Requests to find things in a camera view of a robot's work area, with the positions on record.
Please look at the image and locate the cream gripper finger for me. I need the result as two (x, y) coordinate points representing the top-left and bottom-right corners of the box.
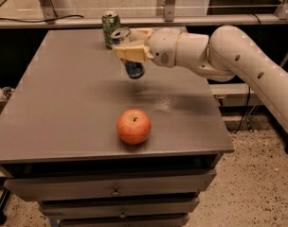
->
(113, 45), (151, 62)
(130, 27), (154, 42)

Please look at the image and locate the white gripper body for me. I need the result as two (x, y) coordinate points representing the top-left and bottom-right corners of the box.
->
(149, 28), (182, 68)

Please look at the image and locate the red bull can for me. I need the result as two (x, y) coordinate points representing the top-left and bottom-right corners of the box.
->
(111, 27), (145, 79)

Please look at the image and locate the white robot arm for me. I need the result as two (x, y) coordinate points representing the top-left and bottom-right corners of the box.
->
(111, 26), (288, 133)

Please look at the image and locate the green soda can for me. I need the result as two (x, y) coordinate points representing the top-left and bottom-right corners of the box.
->
(101, 10), (120, 48)

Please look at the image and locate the red apple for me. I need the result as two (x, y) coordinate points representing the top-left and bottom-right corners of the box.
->
(117, 109), (152, 145)

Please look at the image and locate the grey drawer cabinet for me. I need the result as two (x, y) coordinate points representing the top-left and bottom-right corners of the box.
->
(0, 29), (233, 227)

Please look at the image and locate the black cable on rail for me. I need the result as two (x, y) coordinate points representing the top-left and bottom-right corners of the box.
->
(0, 14), (85, 24)

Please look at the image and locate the metal frame rail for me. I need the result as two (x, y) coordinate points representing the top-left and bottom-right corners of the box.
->
(0, 0), (288, 28)

